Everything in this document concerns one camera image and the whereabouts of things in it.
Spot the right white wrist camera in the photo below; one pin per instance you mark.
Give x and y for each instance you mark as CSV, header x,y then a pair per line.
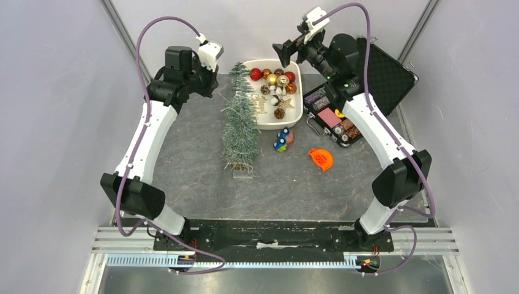
x,y
314,22

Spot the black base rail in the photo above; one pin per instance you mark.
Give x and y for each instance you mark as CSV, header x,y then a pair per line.
x,y
279,241

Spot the brown matte bauble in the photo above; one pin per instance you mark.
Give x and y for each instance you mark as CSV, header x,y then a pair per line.
x,y
279,72

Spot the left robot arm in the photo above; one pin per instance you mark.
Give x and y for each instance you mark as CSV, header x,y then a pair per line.
x,y
130,188

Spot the orange shiny bauble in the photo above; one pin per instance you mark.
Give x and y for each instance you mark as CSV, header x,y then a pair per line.
x,y
290,88

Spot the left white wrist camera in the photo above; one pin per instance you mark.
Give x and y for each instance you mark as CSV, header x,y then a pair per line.
x,y
209,53

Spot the white plastic tray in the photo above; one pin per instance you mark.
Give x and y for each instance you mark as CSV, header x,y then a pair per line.
x,y
268,121

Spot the clear battery box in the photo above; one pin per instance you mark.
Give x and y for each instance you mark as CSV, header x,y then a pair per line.
x,y
243,173

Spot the orange semicircle plastic piece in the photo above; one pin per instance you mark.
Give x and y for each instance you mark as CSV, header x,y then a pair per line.
x,y
322,158

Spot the gold shiny bauble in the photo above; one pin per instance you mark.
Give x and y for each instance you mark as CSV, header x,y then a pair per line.
x,y
271,79

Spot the silver gold bauble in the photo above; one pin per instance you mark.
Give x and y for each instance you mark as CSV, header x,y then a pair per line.
x,y
282,81

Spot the red glitter bauble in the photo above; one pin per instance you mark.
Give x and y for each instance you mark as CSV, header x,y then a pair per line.
x,y
256,74

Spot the pink card deck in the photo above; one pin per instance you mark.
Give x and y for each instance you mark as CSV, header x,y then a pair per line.
x,y
329,117

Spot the small frosted christmas tree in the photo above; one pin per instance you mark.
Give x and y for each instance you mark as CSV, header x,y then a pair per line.
x,y
240,133

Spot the frosted pine cone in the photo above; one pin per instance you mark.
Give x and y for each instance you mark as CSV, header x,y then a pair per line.
x,y
264,89

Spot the gold merry christmas sign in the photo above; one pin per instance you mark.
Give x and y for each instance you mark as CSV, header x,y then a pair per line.
x,y
258,102

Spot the brown pine cone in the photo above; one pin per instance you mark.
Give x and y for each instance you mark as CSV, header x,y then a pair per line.
x,y
279,113

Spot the gold star topper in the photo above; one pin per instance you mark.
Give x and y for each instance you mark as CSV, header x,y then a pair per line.
x,y
285,103

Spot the copper shiny bauble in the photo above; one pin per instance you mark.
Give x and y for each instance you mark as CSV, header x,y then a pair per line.
x,y
266,73

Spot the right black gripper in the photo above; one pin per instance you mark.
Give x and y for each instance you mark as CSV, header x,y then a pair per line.
x,y
295,49

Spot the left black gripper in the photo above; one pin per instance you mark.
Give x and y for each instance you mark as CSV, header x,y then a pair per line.
x,y
213,82

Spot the white cotton boll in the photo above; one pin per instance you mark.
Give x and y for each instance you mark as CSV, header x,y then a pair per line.
x,y
275,100

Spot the orange round toy disc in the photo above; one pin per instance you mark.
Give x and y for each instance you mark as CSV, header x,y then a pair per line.
x,y
290,137

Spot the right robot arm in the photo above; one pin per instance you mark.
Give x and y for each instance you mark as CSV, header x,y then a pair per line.
x,y
405,169

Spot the dark red bauble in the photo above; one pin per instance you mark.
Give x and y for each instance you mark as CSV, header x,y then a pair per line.
x,y
291,76

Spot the black poker chip case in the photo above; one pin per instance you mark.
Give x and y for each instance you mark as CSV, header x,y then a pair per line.
x,y
388,80

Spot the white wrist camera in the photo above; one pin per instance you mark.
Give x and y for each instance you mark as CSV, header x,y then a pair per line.
x,y
314,22
209,53

